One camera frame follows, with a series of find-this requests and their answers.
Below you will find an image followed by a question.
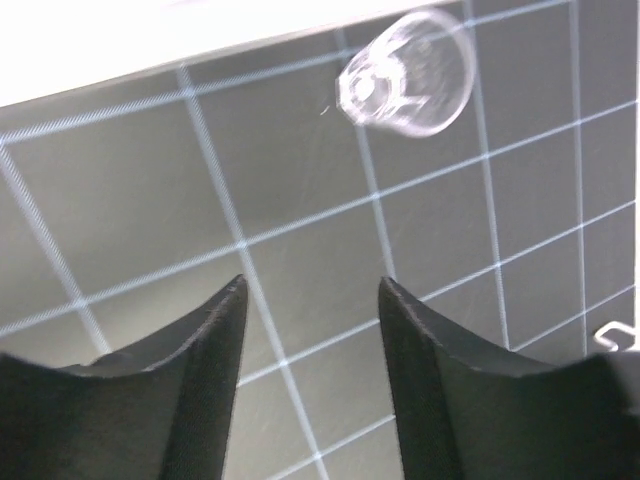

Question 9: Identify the clear glass cup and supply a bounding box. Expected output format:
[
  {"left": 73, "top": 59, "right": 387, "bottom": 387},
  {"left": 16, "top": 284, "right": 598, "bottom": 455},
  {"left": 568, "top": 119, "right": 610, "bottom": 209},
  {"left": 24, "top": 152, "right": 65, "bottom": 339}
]
[{"left": 336, "top": 8, "right": 476, "bottom": 138}]

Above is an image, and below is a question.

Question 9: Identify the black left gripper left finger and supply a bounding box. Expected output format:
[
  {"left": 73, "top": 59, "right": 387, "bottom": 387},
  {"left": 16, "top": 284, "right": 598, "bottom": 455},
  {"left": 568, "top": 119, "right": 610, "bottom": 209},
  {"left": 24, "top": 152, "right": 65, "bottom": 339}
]
[{"left": 1, "top": 276, "right": 248, "bottom": 479}]

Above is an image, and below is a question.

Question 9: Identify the black grid mat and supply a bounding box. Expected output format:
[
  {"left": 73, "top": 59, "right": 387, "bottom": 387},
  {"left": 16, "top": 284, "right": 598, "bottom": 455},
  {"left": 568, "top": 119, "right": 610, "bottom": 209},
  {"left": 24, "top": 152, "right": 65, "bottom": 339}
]
[{"left": 1, "top": 1, "right": 638, "bottom": 479}]

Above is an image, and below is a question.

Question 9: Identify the white wire dish rack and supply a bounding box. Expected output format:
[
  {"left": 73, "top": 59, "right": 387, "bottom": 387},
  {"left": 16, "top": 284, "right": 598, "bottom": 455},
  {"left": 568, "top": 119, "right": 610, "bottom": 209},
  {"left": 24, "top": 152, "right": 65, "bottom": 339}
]
[{"left": 593, "top": 321, "right": 639, "bottom": 352}]

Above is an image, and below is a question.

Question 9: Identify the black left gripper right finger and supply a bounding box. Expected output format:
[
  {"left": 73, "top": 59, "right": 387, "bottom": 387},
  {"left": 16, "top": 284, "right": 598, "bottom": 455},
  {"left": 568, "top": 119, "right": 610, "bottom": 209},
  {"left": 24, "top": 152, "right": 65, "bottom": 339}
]
[{"left": 378, "top": 277, "right": 639, "bottom": 479}]

